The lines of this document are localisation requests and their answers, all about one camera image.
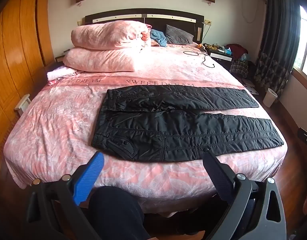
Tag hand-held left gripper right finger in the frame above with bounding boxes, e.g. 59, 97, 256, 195
203, 152, 287, 240

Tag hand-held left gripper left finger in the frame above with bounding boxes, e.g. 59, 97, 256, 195
25, 152, 105, 240

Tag black padded pants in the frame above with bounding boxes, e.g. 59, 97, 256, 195
91, 84, 284, 162

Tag person's leg in dark trousers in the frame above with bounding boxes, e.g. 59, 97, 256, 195
87, 186, 151, 240

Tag white waste bin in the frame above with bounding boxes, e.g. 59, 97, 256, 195
263, 88, 279, 107

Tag bed with pink blanket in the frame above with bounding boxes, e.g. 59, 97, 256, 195
5, 42, 286, 218

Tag window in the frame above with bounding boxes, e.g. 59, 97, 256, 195
292, 5, 307, 80

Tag plaid bag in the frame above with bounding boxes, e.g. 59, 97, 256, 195
230, 59, 249, 78

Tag small white stool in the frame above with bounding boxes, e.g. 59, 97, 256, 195
14, 94, 32, 112

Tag dark patterned curtain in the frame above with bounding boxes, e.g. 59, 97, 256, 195
253, 0, 302, 97

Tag small folded pink towel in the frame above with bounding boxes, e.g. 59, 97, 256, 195
47, 65, 77, 82

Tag dark red clothes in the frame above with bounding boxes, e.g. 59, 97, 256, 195
226, 44, 247, 60

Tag pink pillow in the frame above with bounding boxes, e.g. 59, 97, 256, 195
63, 47, 141, 72

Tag dark nightstand with clutter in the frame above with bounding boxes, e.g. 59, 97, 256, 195
202, 42, 235, 67

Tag folded pink quilt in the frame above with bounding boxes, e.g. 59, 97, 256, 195
71, 20, 152, 53

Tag wooden wardrobe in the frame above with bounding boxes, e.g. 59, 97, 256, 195
0, 0, 56, 123

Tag grey pillow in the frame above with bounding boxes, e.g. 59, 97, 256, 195
165, 24, 194, 45

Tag blue clothes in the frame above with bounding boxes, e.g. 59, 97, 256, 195
150, 29, 168, 47

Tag dark wooden headboard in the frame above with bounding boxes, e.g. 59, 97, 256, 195
85, 8, 205, 43

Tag black cable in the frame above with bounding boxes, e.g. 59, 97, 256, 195
183, 47, 216, 68

